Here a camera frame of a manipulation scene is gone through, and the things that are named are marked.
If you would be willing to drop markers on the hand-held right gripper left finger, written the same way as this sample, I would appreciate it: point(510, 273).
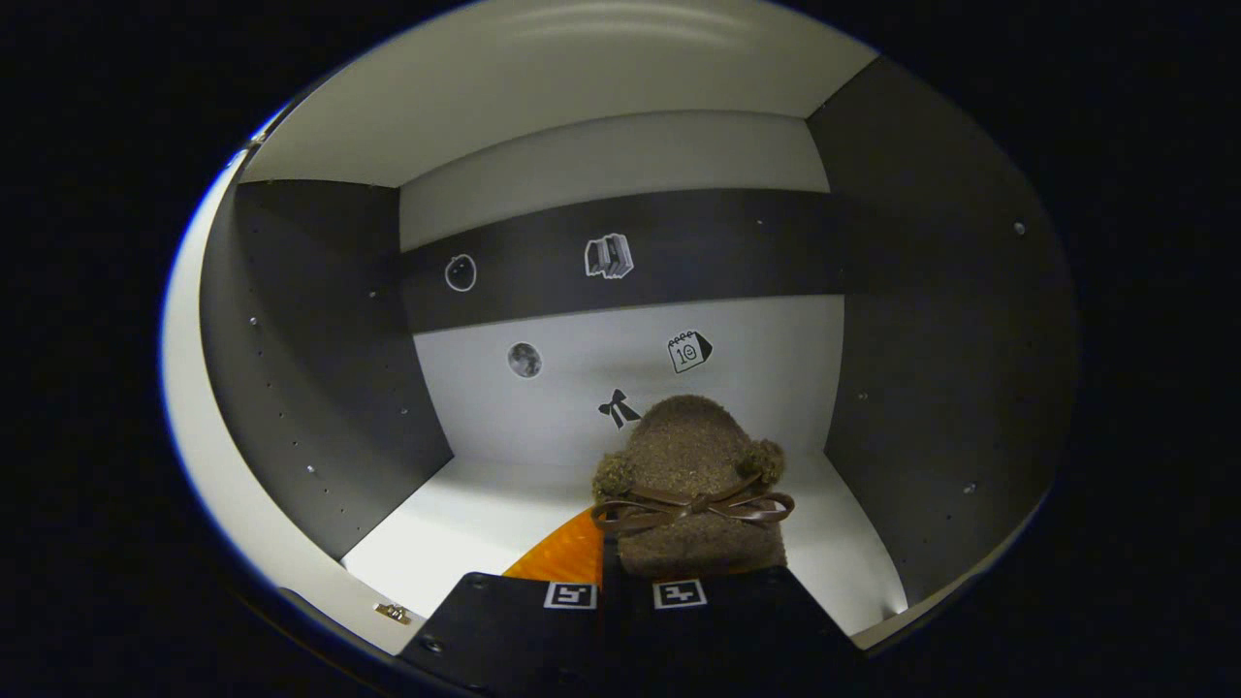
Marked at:
point(504, 630)

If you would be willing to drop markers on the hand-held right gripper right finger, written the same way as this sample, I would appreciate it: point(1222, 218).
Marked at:
point(737, 630)

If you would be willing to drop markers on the brown fuzzy shoe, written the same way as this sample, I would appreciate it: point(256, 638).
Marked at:
point(688, 456)

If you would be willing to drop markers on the white cabinet door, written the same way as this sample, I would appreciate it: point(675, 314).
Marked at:
point(223, 465)

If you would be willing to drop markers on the grey white shoe cabinet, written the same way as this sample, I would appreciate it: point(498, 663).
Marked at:
point(630, 155)

